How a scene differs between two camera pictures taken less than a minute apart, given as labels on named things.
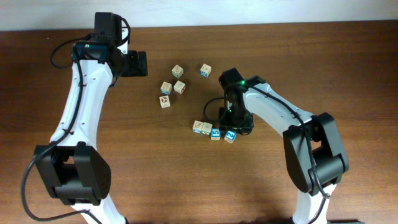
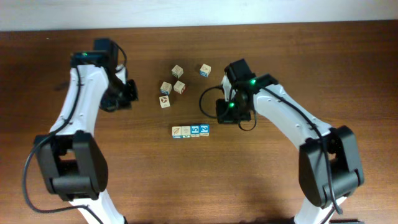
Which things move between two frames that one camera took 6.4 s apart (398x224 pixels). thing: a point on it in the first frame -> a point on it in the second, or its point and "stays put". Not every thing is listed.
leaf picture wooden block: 197,127 -> 176,132
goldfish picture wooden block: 177,71 stays put
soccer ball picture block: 165,101 stays put
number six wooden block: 206,128 -> 185,131
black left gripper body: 131,66 -> 117,91
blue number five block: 215,134 -> 194,130
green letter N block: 180,87 stays put
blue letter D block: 205,70 stays put
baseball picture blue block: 230,136 -> 204,130
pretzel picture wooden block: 166,88 stays put
